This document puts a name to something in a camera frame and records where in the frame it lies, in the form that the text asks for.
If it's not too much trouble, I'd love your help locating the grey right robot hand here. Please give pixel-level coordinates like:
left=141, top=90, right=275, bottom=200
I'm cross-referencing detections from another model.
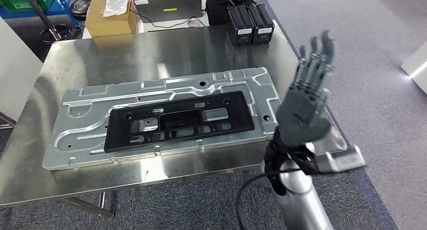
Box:
left=274, top=30, right=336, bottom=148

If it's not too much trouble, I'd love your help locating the black plastic panel part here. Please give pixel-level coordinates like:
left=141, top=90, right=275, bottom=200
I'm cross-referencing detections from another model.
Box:
left=103, top=90, right=256, bottom=154

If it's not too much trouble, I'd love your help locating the stainless steel workbench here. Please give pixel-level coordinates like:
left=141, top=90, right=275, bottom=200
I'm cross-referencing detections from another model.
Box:
left=0, top=20, right=349, bottom=220

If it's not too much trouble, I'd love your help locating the black battery pack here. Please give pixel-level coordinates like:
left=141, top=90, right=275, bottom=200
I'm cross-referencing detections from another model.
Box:
left=247, top=3, right=275, bottom=44
left=226, top=4, right=256, bottom=45

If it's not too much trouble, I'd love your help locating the white pillar with light strips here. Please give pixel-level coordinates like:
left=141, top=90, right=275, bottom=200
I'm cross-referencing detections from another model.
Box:
left=400, top=39, right=427, bottom=96

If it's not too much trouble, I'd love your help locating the black bag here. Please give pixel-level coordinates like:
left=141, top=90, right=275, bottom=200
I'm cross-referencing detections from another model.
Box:
left=204, top=0, right=231, bottom=27

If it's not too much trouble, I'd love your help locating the grey laptop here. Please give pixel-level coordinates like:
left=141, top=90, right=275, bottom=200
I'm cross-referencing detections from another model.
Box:
left=129, top=0, right=203, bottom=24

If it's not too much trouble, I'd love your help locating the brown cardboard box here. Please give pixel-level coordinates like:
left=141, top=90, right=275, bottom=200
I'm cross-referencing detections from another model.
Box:
left=85, top=0, right=138, bottom=38

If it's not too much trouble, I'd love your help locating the clear plastic bag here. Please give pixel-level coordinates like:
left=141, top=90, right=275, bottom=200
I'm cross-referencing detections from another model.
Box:
left=102, top=0, right=130, bottom=19

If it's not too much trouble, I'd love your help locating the grey stamped metal plate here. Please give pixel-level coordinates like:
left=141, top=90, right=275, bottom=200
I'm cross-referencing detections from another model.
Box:
left=41, top=66, right=283, bottom=172

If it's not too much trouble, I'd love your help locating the black round stool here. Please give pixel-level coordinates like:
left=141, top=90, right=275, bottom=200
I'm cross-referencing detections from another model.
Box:
left=69, top=0, right=98, bottom=22

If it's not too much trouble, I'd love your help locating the stanchion with black base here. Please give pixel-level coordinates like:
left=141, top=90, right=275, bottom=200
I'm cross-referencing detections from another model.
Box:
left=19, top=0, right=73, bottom=45

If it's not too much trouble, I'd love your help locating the blue metal rack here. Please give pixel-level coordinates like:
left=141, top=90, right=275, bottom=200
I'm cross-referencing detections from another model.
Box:
left=0, top=0, right=81, bottom=28

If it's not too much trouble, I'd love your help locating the white cabinet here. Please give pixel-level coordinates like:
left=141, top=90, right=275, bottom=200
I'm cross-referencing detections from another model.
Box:
left=0, top=17, right=44, bottom=123

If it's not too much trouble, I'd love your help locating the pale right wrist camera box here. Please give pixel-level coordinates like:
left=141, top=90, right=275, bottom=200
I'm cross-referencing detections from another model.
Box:
left=313, top=143, right=367, bottom=174

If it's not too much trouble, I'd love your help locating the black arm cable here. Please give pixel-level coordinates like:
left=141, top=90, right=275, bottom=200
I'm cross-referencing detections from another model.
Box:
left=235, top=170, right=301, bottom=230

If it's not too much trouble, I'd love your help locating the black laptop cable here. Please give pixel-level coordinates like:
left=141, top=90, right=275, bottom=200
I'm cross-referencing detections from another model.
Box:
left=129, top=8, right=201, bottom=30

